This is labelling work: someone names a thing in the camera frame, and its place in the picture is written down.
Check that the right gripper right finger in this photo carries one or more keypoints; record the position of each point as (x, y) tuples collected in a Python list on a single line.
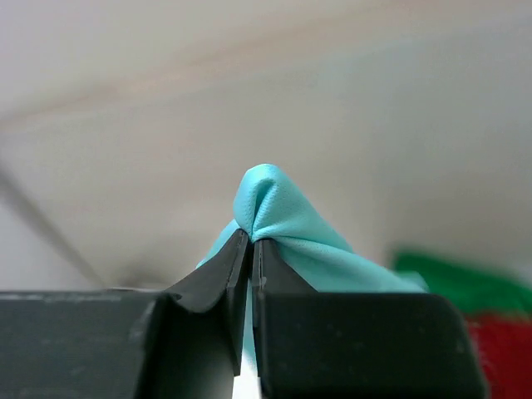
[(312, 344)]

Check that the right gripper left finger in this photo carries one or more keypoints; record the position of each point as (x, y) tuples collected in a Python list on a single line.
[(182, 342)]

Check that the teal t shirt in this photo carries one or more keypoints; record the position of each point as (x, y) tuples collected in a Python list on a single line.
[(268, 205)]

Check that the green t shirt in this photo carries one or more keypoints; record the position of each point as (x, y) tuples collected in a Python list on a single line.
[(475, 292)]

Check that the red t shirt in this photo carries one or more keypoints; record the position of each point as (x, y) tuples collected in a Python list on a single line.
[(504, 346)]

